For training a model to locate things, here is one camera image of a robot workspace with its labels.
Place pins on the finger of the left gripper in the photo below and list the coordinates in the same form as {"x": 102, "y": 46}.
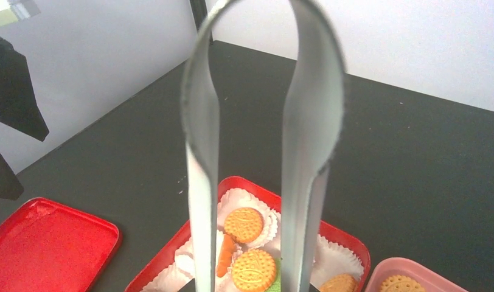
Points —
{"x": 10, "y": 186}
{"x": 18, "y": 105}

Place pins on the red tin lid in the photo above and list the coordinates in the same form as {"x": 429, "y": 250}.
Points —
{"x": 48, "y": 246}

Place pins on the red cookie tin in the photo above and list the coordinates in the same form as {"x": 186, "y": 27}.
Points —
{"x": 343, "y": 241}

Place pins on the orange round sandwich cookie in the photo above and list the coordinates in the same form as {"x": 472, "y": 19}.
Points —
{"x": 244, "y": 225}

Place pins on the green sandwich cookie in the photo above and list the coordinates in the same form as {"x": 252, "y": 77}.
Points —
{"x": 276, "y": 285}

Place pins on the pink tray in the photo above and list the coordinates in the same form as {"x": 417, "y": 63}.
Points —
{"x": 430, "y": 280}

